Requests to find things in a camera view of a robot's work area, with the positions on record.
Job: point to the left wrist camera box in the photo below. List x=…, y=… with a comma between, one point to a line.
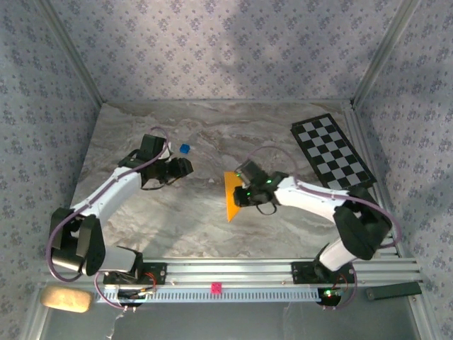
x=167, y=149

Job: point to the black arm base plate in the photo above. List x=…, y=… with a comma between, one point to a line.
x=301, y=272
x=159, y=272

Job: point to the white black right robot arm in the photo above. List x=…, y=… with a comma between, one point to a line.
x=308, y=198

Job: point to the small blue cube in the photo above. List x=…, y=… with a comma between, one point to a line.
x=184, y=148

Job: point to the long aluminium mounting rail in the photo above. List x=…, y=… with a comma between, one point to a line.
x=230, y=271

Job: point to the black white checkerboard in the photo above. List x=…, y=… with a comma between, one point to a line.
x=332, y=152

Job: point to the aluminium frame post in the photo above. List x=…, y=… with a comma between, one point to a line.
x=382, y=53
x=72, y=53

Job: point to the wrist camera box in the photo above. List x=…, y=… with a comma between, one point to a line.
x=250, y=171
x=167, y=149

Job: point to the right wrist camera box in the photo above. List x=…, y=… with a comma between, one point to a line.
x=250, y=171

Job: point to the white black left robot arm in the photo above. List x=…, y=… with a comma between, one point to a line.
x=106, y=195

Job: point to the orange paper sheet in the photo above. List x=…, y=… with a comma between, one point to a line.
x=231, y=198

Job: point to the tan sponge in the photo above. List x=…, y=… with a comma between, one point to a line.
x=65, y=299

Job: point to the small pink block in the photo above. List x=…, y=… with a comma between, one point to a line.
x=216, y=288

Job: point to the black flat bar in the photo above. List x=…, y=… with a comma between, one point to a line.
x=393, y=291

